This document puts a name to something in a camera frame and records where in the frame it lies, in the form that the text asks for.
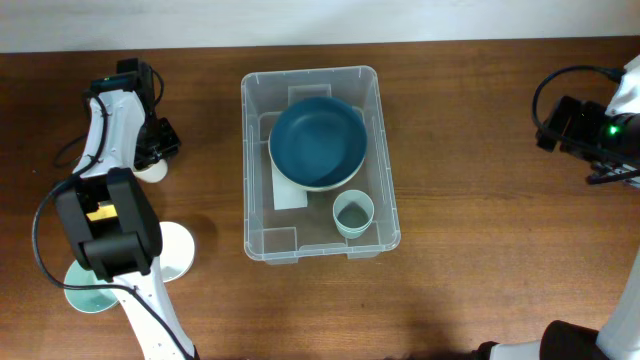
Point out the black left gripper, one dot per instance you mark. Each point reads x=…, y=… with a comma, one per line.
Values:
x=167, y=144

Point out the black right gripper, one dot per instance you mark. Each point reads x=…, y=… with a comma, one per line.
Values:
x=585, y=116

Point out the cream plastic cup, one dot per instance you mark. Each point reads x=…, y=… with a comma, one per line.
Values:
x=153, y=173

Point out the white plastic bowl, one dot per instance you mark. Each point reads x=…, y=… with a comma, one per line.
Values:
x=177, y=255

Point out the dark blue bowl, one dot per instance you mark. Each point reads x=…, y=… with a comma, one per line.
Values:
x=322, y=119

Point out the light teal plastic bowl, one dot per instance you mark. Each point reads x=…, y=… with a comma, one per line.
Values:
x=87, y=301

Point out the beige plastic bowl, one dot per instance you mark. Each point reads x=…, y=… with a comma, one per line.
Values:
x=317, y=167

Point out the grey plastic cup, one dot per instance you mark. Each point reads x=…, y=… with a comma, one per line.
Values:
x=353, y=208

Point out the green plastic cup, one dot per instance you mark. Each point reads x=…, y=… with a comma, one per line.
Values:
x=352, y=233

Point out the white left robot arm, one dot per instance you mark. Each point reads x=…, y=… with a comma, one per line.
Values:
x=112, y=228

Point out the clear plastic storage bin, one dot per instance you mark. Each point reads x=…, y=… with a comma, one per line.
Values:
x=285, y=236

